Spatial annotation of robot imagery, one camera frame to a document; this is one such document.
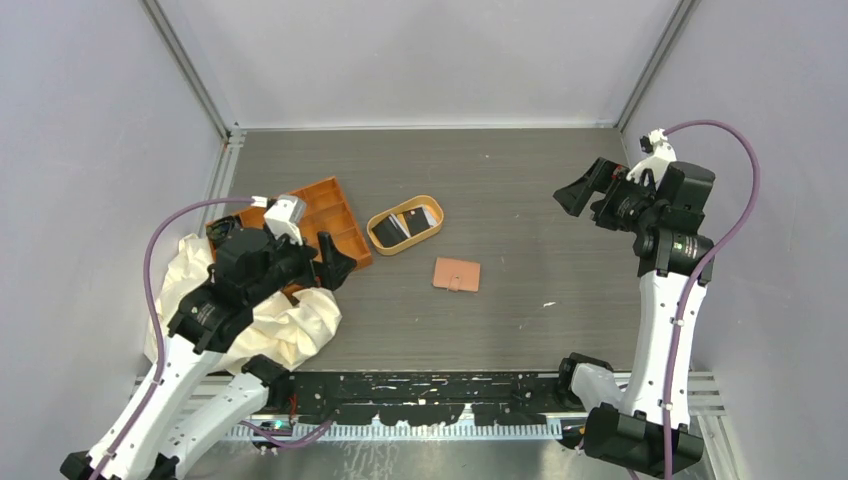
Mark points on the cream cloth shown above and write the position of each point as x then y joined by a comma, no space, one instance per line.
288,329

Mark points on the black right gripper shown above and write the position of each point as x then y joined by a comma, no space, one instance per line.
574,197

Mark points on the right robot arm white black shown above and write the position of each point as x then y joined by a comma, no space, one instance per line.
645,425

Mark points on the oval wooden card tray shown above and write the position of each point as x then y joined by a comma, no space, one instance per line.
426,200

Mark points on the black mounting base plate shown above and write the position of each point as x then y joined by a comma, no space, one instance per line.
422,398

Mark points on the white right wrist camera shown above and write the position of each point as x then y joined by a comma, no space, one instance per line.
659,155

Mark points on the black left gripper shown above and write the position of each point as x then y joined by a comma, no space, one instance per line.
328,275

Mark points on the dark rolled belt upper left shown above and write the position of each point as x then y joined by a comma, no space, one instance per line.
220,228

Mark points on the black card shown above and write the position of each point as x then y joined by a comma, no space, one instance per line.
389,232
417,220

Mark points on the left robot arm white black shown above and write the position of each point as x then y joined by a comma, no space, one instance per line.
149,440

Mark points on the orange compartment tray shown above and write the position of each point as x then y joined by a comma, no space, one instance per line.
327,210

